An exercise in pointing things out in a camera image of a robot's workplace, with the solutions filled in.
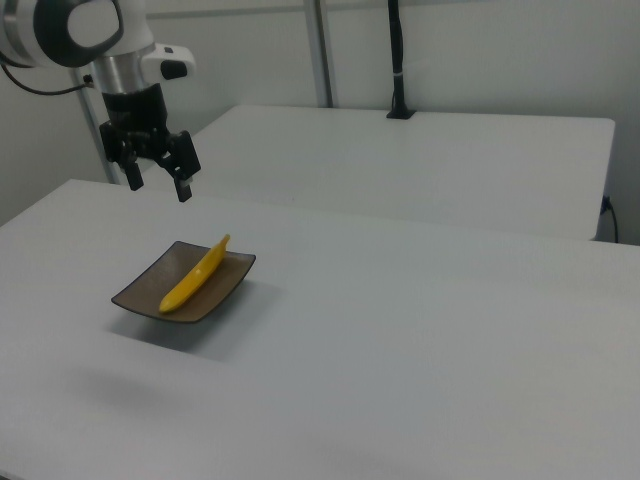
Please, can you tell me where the white side table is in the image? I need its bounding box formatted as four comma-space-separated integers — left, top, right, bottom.
188, 103, 617, 243

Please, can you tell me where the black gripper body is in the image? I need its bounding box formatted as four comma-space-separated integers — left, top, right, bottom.
98, 82, 194, 174

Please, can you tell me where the black pole with clamp base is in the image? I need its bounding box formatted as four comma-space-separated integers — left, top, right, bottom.
385, 0, 417, 122

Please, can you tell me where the yellow banana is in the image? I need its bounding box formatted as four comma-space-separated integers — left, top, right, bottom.
158, 232, 233, 316

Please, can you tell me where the silver metal frame post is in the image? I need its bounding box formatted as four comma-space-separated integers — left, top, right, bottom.
73, 68, 124, 187

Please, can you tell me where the thin black cable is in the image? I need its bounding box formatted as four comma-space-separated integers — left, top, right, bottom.
0, 49, 97, 97

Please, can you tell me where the grey vertical frame post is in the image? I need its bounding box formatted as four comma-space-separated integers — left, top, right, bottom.
303, 0, 335, 109

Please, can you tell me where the black cable with plug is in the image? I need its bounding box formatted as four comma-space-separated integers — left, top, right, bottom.
601, 194, 622, 246

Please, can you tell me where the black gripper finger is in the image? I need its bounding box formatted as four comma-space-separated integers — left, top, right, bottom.
118, 141, 147, 192
158, 129, 203, 203

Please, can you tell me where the square brown ceramic plate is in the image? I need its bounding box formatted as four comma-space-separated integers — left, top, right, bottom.
110, 239, 258, 325

